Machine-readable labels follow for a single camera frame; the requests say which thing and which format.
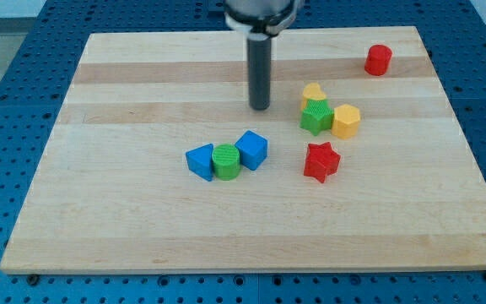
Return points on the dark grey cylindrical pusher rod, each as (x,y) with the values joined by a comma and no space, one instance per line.
(259,73)

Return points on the green star block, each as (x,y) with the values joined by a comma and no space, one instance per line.
(316,116)

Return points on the yellow hexagon block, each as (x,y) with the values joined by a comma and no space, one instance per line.
(346,121)

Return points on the red star block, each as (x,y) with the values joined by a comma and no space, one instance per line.
(321,161)

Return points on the yellow heart block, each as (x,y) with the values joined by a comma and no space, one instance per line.
(312,91)

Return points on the blue cube block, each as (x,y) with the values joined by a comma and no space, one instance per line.
(253,149)

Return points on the green cylinder block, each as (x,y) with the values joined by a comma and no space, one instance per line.
(226,162)

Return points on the red cylinder block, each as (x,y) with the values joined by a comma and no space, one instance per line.
(378,60)

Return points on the blue triangle block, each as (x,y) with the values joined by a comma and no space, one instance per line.
(199,161)

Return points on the wooden board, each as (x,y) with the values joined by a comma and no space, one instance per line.
(112,193)

